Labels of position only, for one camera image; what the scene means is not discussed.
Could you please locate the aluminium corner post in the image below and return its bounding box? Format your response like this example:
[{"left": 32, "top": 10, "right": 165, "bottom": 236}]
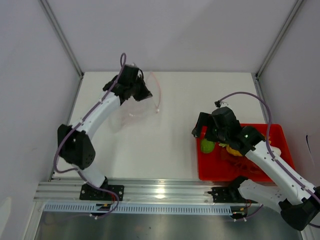
[
  {"left": 37, "top": 0, "right": 85, "bottom": 78},
  {"left": 254, "top": 0, "right": 307, "bottom": 78}
]

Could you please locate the white slotted cable duct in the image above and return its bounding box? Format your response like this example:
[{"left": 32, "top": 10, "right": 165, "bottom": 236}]
[{"left": 43, "top": 202, "right": 233, "bottom": 216}]

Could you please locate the orange toy food piece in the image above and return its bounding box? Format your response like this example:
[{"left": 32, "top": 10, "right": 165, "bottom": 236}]
[{"left": 262, "top": 134, "right": 272, "bottom": 144}]

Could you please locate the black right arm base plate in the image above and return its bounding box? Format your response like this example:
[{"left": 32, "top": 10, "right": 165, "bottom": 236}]
[{"left": 205, "top": 186, "right": 257, "bottom": 204}]

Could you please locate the left aluminium corner post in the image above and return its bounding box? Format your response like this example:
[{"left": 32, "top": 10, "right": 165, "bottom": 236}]
[{"left": 37, "top": 0, "right": 85, "bottom": 78}]

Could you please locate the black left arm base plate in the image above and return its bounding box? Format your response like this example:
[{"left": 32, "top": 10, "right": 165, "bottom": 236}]
[{"left": 79, "top": 184, "right": 125, "bottom": 201}]

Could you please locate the red plastic tray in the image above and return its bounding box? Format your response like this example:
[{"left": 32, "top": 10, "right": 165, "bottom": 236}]
[{"left": 196, "top": 124, "right": 295, "bottom": 183}]

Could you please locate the aluminium rail frame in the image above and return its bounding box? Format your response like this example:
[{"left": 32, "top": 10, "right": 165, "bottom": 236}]
[{"left": 33, "top": 178, "right": 234, "bottom": 204}]

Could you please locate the green celery stalk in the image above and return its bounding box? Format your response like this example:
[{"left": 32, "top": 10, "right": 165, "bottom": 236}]
[{"left": 218, "top": 143, "right": 282, "bottom": 156}]

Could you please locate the clear zip top bag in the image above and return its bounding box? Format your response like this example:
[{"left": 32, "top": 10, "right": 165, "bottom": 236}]
[{"left": 108, "top": 71, "right": 162, "bottom": 133}]

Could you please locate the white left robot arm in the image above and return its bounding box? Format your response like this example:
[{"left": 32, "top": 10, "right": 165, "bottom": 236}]
[{"left": 58, "top": 65, "right": 213, "bottom": 200}]

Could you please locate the yellow lemon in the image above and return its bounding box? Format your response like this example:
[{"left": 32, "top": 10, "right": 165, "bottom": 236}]
[{"left": 226, "top": 145, "right": 243, "bottom": 157}]

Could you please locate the right aluminium corner post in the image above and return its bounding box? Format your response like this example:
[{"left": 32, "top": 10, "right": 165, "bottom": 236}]
[{"left": 254, "top": 0, "right": 307, "bottom": 78}]

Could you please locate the green bumpy custard apple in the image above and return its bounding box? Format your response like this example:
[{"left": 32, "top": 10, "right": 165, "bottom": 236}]
[{"left": 200, "top": 138, "right": 216, "bottom": 154}]

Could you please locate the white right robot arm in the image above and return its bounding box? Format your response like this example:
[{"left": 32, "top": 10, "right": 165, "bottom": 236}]
[{"left": 195, "top": 107, "right": 320, "bottom": 231}]

